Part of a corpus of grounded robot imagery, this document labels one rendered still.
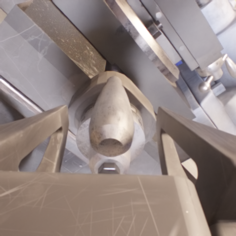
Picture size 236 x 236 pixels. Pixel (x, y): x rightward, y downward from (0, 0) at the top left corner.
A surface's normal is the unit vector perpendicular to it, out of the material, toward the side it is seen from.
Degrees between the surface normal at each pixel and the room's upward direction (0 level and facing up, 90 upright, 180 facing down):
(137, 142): 90
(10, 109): 90
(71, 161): 90
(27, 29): 90
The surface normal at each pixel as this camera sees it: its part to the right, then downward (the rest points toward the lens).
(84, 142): 0.00, 0.56
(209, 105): 0.35, 0.24
